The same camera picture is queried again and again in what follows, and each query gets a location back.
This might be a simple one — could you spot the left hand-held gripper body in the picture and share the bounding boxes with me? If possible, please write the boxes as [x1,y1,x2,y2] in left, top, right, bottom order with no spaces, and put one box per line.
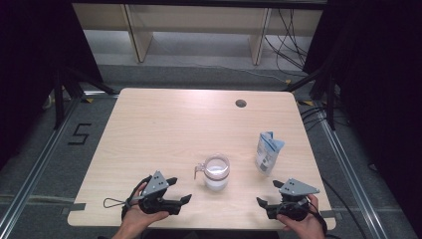
[137,169,183,216]

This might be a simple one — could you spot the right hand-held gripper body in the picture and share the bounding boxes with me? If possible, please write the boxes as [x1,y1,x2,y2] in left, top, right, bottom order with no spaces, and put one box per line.
[266,177,321,222]

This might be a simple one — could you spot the white and blue pouch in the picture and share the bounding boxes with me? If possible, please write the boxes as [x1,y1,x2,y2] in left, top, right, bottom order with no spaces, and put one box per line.
[254,130,286,177]

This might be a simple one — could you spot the clear glass pitcher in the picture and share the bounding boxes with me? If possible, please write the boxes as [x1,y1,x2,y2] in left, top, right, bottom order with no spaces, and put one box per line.
[193,152,232,192]

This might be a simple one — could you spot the person's right hand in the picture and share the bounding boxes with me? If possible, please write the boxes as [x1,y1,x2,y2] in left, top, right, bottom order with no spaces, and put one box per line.
[276,193,326,239]

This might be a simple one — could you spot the person's left hand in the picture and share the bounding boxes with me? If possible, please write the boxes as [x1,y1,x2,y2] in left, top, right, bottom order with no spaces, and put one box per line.
[120,183,170,234]

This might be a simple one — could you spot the black metal stand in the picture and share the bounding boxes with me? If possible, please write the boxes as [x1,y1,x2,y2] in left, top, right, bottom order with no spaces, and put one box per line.
[282,66,338,131]
[53,68,117,130]

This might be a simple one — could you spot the pale wooden shelf unit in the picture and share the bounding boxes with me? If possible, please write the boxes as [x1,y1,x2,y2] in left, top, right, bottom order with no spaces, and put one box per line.
[72,3,324,66]

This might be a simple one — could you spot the black curtain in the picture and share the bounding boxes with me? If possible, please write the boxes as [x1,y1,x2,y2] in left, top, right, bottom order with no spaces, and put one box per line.
[0,0,105,171]
[303,0,422,231]

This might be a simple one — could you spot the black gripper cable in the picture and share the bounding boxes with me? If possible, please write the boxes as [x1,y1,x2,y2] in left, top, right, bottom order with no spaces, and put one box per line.
[310,201,329,239]

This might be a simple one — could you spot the black wrist strap with loop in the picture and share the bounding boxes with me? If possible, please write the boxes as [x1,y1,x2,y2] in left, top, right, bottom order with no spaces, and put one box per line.
[103,174,152,221]

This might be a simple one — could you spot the thin black floor cable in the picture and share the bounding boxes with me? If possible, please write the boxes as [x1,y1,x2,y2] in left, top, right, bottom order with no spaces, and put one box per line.
[320,177,367,239]

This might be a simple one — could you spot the aluminium floor rail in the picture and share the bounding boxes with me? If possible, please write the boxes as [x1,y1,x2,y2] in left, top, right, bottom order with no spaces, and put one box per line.
[0,95,83,235]
[318,111,389,239]

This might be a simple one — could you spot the black floor cable bundle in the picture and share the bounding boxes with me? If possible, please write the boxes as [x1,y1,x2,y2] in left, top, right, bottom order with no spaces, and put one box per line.
[300,105,350,132]

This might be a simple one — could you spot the thin white floor cable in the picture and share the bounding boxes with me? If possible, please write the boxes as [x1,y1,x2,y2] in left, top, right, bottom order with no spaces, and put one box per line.
[194,64,291,83]

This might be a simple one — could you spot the hanging black cables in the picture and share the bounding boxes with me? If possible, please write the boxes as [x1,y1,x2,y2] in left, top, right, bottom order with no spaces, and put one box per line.
[264,8,311,73]

